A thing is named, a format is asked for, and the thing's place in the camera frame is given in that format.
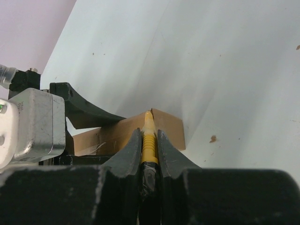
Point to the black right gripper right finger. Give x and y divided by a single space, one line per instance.
191 195

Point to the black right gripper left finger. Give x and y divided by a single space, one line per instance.
104 194

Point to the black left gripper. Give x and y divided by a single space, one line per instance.
81 113

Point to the brown cardboard express box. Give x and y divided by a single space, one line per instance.
110 139

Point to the yellow utility knife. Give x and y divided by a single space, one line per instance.
149 211

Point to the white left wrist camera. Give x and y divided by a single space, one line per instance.
32 127

